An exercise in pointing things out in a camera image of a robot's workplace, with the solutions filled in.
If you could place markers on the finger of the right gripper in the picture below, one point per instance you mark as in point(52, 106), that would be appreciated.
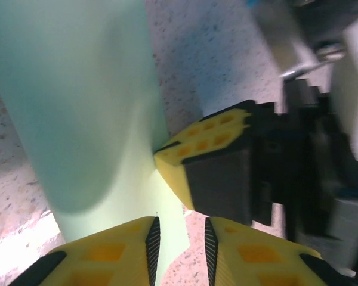
point(214, 181)
point(220, 119)

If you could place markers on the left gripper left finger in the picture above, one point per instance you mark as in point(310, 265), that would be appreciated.
point(107, 259)

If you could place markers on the aluminium table side rail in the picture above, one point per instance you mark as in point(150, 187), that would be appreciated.
point(274, 26)

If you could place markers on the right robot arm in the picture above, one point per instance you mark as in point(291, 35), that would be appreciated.
point(356, 89)

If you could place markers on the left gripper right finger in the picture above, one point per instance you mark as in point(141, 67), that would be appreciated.
point(256, 262)

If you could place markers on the green paper sheet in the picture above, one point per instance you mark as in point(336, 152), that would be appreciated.
point(77, 104)

